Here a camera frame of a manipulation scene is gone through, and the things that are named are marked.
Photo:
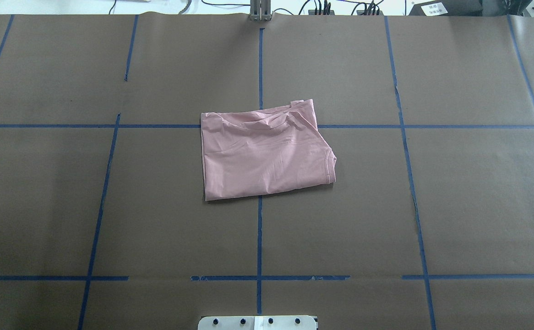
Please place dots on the pink Snoopy t-shirt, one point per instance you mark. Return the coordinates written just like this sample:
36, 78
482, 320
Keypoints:
262, 152

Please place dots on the white mounting plate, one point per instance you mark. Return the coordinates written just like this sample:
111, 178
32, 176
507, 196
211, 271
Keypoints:
257, 322

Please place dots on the black power box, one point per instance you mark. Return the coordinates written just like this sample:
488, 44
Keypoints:
433, 8

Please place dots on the brown table cover sheet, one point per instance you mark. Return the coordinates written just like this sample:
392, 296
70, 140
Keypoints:
103, 222

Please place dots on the aluminium frame post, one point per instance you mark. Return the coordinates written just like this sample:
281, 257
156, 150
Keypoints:
260, 10

